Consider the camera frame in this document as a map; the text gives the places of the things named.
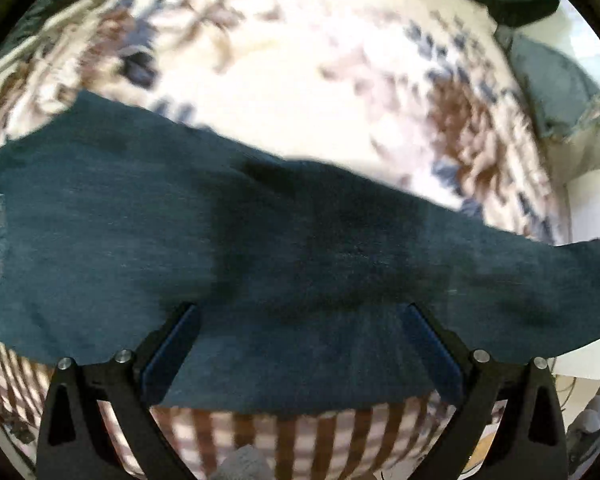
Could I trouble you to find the dark teal pants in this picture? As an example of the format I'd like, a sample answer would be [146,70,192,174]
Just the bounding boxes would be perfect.
[0,91,600,417]

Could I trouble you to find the grey frayed denim cloth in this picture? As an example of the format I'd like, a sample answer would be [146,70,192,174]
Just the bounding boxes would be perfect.
[500,27,600,142]

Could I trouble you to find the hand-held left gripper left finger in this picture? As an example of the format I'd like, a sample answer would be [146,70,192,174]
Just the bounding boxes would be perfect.
[37,302,202,480]

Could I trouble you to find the floral printed blanket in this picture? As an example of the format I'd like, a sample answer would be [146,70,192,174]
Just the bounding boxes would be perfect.
[0,0,573,480]

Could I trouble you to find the white beaded object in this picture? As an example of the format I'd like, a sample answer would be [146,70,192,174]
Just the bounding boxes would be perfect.
[567,366,600,453]

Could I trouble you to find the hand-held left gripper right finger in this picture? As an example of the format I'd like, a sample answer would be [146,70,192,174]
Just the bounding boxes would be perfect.
[402,303,567,480]

